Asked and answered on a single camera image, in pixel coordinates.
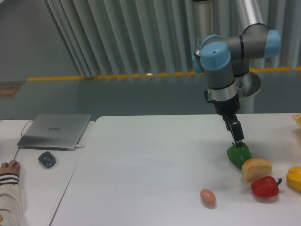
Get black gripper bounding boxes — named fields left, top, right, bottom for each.
left=213, top=95, right=244, bottom=146

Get person's hand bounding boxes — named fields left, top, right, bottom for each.
left=0, top=160, right=21, bottom=176

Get yellow bell pepper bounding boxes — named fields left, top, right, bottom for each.
left=286, top=166, right=301, bottom=192

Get brown egg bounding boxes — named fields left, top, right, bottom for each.
left=200, top=189, right=216, bottom=208

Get bread loaf piece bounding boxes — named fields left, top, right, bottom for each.
left=242, top=158, right=272, bottom=183

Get green bell pepper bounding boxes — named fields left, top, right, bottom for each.
left=227, top=143, right=252, bottom=170

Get silver laptop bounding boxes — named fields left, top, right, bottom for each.
left=17, top=114, right=91, bottom=151

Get white striped sleeve forearm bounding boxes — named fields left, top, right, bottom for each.
left=0, top=173, right=23, bottom=226

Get red bell pepper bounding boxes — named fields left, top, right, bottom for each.
left=251, top=176, right=282, bottom=198

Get black mouse cable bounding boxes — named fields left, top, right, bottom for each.
left=13, top=119, right=35, bottom=161

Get yellow basket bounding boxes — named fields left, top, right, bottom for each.
left=292, top=113, right=301, bottom=127

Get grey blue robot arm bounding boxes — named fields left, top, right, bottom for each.
left=192, top=0, right=281, bottom=147

